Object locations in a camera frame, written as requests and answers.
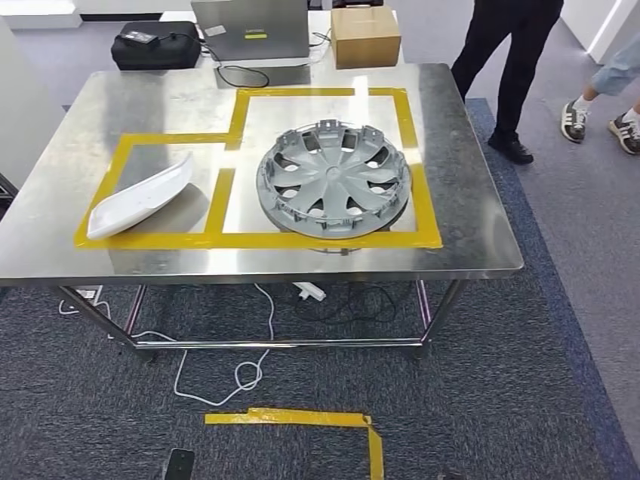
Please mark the yellow floor tape strip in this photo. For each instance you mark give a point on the yellow floor tape strip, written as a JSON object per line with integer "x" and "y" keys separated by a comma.
{"x": 300, "y": 417}

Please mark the white power strip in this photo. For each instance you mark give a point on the white power strip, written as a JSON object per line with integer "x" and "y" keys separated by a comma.
{"x": 310, "y": 291}

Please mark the standing person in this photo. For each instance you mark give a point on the standing person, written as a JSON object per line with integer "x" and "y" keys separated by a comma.
{"x": 515, "y": 53}
{"x": 572, "y": 122}

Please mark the white curved plastic part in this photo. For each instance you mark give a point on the white curved plastic part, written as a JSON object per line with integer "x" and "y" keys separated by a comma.
{"x": 135, "y": 199}

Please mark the brown cardboard box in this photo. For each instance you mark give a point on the brown cardboard box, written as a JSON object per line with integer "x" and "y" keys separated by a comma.
{"x": 365, "y": 40}

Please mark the large yellow tape square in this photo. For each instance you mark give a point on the large yellow tape square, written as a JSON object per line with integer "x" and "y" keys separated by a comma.
{"x": 425, "y": 205}

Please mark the small yellow tape square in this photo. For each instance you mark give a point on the small yellow tape square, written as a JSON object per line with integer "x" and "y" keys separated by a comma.
{"x": 150, "y": 139}

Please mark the black router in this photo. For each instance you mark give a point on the black router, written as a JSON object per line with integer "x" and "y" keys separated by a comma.
{"x": 358, "y": 3}

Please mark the grey plastic wheel hubcap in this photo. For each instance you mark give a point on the grey plastic wheel hubcap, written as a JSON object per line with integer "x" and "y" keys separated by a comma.
{"x": 330, "y": 179}

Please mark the grey laptop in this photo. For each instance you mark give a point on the grey laptop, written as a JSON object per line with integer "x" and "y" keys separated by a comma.
{"x": 250, "y": 26}

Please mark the white cabinet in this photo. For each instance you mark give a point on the white cabinet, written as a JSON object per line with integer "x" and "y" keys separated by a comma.
{"x": 25, "y": 112}

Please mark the small flat rectangular plate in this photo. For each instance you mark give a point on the small flat rectangular plate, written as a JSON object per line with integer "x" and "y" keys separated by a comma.
{"x": 179, "y": 465}

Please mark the steel workbench table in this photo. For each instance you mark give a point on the steel workbench table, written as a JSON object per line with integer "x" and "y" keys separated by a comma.
{"x": 475, "y": 199}

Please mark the black carry bag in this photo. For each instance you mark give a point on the black carry bag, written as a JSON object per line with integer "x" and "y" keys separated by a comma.
{"x": 164, "y": 56}

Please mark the white floor socket plate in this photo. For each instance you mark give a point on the white floor socket plate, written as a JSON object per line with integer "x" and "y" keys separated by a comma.
{"x": 87, "y": 292}

